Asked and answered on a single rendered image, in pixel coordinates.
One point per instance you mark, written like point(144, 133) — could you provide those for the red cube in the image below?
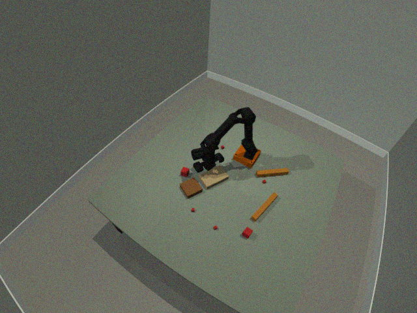
point(247, 232)
point(184, 172)

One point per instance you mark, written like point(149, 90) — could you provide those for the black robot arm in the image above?
point(213, 139)

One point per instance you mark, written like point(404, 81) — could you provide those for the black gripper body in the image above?
point(207, 162)

